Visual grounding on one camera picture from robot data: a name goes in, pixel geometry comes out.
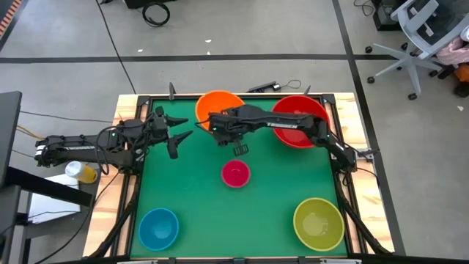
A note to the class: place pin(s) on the large orange bowl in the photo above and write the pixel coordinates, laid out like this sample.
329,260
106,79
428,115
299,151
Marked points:
212,104

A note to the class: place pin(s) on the black desk stand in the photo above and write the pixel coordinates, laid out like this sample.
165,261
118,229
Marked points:
44,185

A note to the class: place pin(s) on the white paper sheet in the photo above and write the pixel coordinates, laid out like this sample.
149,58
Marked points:
47,209

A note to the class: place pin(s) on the grey office chair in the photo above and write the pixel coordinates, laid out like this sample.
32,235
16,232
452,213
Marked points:
414,55

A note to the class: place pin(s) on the green table mat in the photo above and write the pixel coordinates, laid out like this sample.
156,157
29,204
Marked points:
205,209

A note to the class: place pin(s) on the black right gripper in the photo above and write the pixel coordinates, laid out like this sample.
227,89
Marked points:
227,130

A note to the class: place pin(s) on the black computer monitor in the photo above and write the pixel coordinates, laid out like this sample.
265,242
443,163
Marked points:
7,135

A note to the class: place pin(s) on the yellow cup with white lid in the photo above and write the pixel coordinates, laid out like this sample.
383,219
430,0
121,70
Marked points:
82,172

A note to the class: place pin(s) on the blue bowl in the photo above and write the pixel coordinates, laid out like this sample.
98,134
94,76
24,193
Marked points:
158,229

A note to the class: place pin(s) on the silver metal bracket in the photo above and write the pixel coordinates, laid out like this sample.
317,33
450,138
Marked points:
366,154

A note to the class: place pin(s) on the pink cloth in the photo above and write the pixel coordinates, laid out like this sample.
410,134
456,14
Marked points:
454,51

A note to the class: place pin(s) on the black aluminium table frame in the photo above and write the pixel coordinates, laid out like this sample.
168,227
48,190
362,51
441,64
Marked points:
143,100

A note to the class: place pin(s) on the large red bowl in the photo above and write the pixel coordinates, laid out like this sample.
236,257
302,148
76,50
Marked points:
293,137

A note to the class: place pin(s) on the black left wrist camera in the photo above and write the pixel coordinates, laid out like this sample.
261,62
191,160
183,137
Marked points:
159,111

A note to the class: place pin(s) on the black power adapter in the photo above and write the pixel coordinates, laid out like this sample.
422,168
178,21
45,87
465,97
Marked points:
262,87

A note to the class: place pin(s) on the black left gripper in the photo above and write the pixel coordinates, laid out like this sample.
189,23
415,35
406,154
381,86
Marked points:
161,128

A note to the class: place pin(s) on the yellow-green bowl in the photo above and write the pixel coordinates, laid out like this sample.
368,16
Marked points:
318,224

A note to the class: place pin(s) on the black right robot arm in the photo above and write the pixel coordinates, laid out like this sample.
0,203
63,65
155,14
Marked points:
286,122

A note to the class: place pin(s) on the orange black striped mat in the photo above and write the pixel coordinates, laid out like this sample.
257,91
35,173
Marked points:
9,14

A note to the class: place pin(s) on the orange object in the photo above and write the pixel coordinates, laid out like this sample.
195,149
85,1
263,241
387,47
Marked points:
463,72

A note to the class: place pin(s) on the black equipment box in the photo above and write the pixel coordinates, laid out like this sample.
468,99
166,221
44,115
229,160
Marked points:
384,18

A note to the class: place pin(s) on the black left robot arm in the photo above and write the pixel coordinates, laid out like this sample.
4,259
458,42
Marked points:
73,148

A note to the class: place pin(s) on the small pink bowl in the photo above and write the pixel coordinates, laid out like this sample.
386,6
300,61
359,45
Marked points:
236,174

